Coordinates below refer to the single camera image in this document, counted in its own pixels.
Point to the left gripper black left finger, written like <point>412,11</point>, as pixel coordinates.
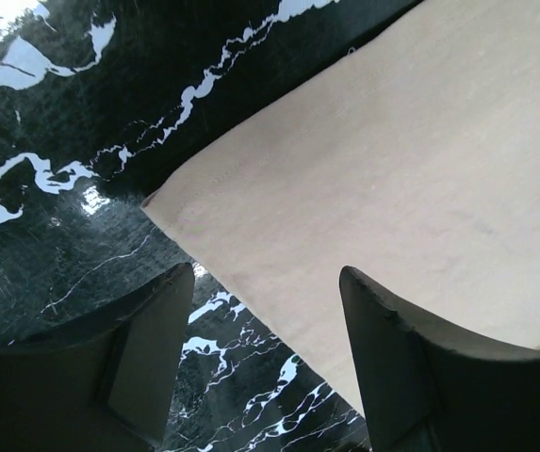
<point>100,382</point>

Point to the beige t shirt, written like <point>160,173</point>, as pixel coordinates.
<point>416,159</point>

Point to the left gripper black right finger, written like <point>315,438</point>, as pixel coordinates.
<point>427,384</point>

